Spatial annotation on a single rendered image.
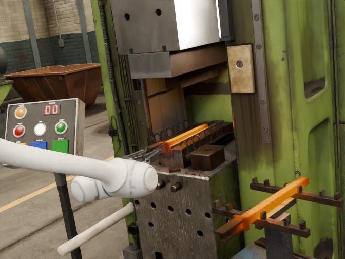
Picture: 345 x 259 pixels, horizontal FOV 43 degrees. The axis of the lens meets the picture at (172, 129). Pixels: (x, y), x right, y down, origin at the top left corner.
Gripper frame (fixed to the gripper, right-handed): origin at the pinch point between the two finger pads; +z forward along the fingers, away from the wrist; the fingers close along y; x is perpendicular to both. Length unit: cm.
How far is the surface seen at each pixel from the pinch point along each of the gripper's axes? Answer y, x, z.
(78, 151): -38.5, -1.5, -5.7
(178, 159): 5.6, -5.1, 5.1
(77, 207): -187, -102, 104
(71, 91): -513, -61, 400
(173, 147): 2.8, -1.1, 6.6
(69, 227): -56, -41, -5
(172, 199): 4.8, -19.3, -1.1
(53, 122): -50, 11, -6
